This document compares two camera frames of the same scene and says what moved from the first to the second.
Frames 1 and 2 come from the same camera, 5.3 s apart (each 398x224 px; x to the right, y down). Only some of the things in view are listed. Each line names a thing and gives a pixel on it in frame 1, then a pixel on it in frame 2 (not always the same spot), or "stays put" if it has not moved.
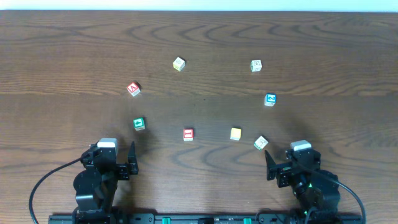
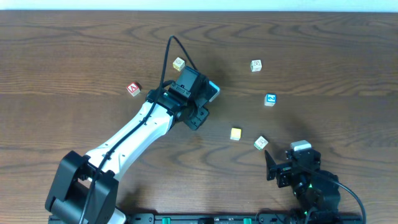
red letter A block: (133, 88) stays put
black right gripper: (282, 173) stays put
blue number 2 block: (270, 99) stays put
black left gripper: (123, 171) → (196, 117)
